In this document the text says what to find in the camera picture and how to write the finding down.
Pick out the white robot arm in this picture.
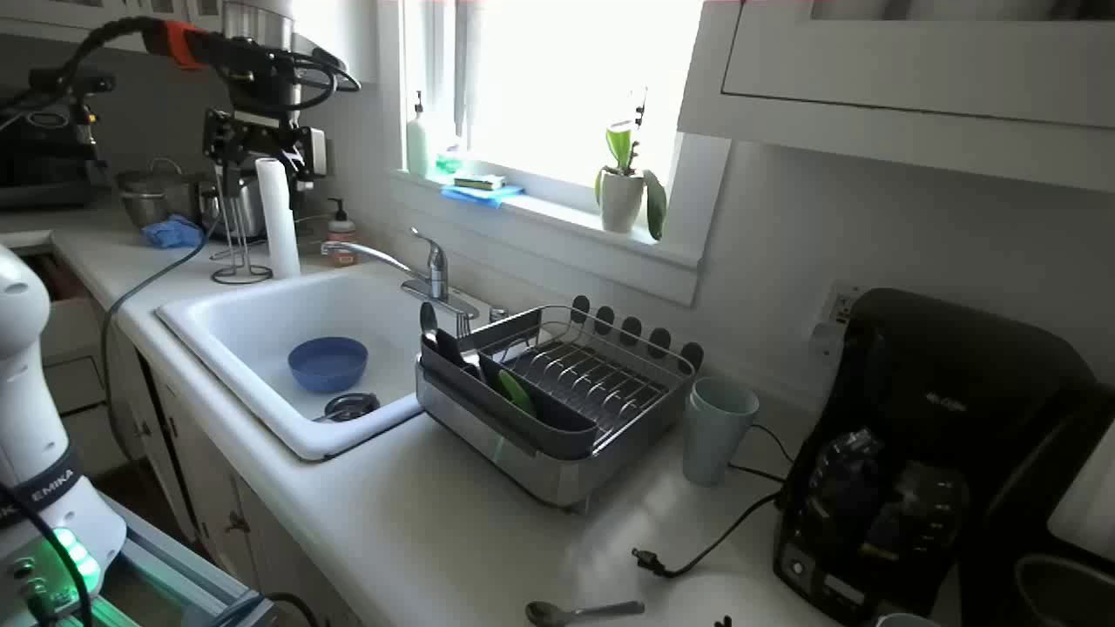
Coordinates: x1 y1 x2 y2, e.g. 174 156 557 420
0 111 327 564

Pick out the steel dish rack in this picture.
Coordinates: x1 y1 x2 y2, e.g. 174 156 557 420
413 295 703 510

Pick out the black sink drain strainer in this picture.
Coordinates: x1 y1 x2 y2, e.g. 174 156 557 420
325 393 379 422

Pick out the black coffee maker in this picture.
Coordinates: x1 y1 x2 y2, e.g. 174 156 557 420
775 290 1111 627

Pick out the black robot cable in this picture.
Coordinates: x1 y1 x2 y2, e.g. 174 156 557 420
93 236 212 466

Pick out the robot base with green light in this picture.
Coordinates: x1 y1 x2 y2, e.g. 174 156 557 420
0 503 276 627

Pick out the metal spoon on counter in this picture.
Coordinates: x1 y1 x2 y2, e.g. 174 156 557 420
526 600 645 627

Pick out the blue bowl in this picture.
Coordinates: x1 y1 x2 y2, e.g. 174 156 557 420
284 340 369 393

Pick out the white upper cabinet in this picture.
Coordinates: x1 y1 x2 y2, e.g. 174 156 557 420
681 0 1115 193

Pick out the blue cloth on counter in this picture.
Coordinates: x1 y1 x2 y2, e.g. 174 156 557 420
143 218 203 250

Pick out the white sink basin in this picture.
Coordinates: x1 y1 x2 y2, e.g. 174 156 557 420
158 268 422 459

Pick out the pale green cup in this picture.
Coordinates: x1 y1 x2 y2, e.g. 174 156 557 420
683 381 758 489

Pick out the black power cord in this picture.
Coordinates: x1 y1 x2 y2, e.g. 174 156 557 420
629 422 796 581

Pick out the black appliance far left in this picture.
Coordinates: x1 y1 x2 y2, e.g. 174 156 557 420
0 70 114 209

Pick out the chrome sink faucet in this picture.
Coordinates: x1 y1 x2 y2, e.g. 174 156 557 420
355 232 480 336

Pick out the potted plant white pot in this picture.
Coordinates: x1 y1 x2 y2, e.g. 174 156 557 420
592 110 664 242

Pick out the glass jar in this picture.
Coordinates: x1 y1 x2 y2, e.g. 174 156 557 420
114 172 190 226

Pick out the wire paper towel holder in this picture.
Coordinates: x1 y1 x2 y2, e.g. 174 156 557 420
212 169 269 285

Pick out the white paper towel roll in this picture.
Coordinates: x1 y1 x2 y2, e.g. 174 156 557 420
253 156 300 280

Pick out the green soap dispenser bottle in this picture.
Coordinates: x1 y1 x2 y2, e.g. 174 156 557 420
405 90 430 178

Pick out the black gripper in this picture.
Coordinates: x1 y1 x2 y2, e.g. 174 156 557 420
203 110 331 183

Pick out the green utensil in rack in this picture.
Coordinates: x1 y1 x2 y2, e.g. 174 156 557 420
497 371 532 416

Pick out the small amber soap bottle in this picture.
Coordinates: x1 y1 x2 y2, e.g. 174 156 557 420
322 200 355 268

